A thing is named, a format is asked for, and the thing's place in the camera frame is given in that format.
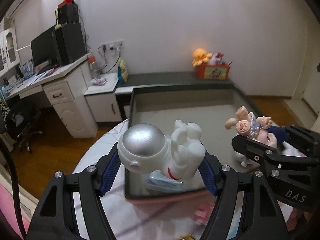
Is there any pink pig doll figurine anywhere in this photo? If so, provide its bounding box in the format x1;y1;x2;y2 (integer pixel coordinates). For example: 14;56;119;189
224;106;278;168

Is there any white astronaut figurine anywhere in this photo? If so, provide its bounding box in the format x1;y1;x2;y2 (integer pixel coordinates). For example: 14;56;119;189
117;120;206;181

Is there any pink quilt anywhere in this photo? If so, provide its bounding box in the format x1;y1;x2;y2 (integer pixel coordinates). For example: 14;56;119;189
1;185;22;239

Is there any pink black storage box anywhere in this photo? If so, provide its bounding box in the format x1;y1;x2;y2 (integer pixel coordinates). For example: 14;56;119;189
124;88;261;202

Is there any striped white table cloth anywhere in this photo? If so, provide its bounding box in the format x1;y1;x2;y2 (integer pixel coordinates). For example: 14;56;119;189
73;119;244;239

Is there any red toy storage box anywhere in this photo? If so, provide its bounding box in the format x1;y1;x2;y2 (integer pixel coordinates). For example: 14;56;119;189
195;64;231;80

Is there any purple plush toy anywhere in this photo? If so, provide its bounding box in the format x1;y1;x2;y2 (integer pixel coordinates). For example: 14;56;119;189
208;53;223;66

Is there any blue face mask pack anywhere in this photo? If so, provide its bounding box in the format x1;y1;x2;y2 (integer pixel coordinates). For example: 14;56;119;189
142;171;184;193

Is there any black office chair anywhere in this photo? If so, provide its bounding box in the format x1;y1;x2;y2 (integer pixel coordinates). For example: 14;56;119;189
1;99;43;153

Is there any orange octopus plush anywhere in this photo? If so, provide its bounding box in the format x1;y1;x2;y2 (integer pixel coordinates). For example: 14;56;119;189
191;48;213;67

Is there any white desk with drawers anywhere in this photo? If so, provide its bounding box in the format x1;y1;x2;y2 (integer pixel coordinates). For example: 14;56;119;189
6;55;98;138

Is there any yellow blue snack bag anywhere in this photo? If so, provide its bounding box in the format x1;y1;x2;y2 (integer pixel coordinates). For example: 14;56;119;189
118;58;129;83

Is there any orange cap water bottle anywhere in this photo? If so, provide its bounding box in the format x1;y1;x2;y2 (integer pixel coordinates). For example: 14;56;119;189
88;54;97;78

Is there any black computer monitor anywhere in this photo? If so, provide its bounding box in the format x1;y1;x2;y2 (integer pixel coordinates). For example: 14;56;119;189
30;26;57;67

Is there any white glass door cabinet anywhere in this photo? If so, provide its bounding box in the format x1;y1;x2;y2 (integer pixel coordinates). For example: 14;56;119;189
0;27;20;75

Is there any black computer tower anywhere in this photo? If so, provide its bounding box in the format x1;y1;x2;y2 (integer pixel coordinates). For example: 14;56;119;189
53;23;86;66

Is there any black speaker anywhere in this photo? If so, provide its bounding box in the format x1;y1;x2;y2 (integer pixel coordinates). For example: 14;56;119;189
56;3;79;24

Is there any wall power outlet strip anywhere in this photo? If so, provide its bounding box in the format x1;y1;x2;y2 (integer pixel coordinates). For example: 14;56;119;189
101;40;124;50

